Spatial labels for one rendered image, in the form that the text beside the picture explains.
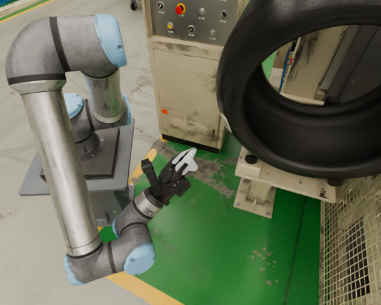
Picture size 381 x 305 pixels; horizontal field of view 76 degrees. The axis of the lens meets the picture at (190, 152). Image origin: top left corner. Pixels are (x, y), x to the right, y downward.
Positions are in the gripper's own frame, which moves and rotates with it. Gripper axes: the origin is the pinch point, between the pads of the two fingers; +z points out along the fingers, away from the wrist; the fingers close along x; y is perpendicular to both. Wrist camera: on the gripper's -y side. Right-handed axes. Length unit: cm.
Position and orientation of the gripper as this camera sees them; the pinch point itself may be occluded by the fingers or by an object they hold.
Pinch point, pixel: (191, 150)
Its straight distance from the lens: 76.0
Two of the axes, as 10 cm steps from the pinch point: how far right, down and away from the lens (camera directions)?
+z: 6.8, -7.1, -1.6
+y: 6.7, 5.2, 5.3
